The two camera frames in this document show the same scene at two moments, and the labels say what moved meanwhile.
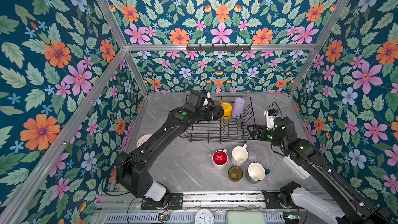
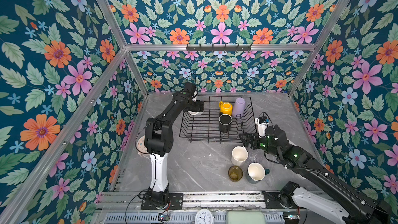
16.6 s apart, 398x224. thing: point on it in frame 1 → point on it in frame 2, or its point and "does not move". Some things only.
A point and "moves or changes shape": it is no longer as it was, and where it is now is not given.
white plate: x=142 y=139 does not move
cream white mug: x=239 y=154 does not move
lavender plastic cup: x=238 y=107 does not move
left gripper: x=216 y=114 → x=199 y=106
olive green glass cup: x=235 y=173 does not move
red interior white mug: x=219 y=159 moves or changes shape
